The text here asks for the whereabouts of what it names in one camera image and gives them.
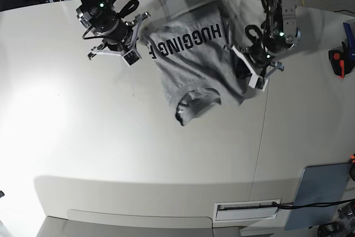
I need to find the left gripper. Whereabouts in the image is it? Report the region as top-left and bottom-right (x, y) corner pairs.
(224, 42), (284, 84)

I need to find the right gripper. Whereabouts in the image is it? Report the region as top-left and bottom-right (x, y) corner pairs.
(88, 12), (150, 60)

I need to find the grey T-shirt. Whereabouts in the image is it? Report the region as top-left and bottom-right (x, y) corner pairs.
(141, 2), (247, 126)

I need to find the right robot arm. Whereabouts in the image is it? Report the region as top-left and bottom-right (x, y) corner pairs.
(77, 0), (149, 65)

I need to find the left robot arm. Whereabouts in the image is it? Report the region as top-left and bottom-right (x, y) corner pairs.
(231, 0), (301, 90)

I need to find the black and red clamp tool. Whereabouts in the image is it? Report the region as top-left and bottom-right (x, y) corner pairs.
(328, 42), (354, 79)

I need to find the orange black tool at edge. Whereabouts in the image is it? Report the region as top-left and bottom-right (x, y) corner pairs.
(348, 154), (355, 181)

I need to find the grey blue tablet board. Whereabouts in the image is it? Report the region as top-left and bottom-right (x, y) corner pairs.
(284, 163), (351, 231)

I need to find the black device bottom right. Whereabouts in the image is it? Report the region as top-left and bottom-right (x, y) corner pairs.
(317, 221), (344, 237)

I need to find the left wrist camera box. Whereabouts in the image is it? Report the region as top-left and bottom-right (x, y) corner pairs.
(248, 73), (269, 92)

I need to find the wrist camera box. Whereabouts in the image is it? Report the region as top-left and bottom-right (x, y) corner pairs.
(122, 49), (141, 67)
(248, 73), (269, 92)

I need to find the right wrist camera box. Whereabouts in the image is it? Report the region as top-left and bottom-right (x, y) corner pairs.
(122, 49), (141, 67)

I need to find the blue handled tool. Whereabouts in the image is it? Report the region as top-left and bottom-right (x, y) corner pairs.
(343, 22), (355, 63)

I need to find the black cable on table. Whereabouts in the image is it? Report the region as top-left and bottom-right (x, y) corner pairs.
(272, 199), (355, 210)

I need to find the white table cable grommet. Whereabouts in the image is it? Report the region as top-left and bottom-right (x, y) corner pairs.
(212, 199), (281, 223)

